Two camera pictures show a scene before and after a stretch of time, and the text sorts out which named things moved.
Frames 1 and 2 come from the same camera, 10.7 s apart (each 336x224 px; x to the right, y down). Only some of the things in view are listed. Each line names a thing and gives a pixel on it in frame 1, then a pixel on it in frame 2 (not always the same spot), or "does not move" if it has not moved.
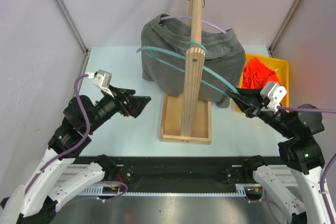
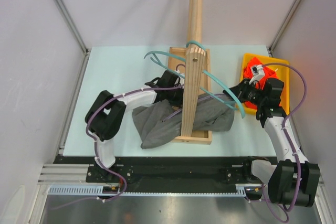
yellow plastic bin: (282, 68) does not move
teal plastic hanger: (145, 52) → (151, 56)
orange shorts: (256, 74) does not move
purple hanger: (203, 21) → (175, 113)
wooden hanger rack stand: (185, 118) does not move
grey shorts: (165, 40) → (158, 123)
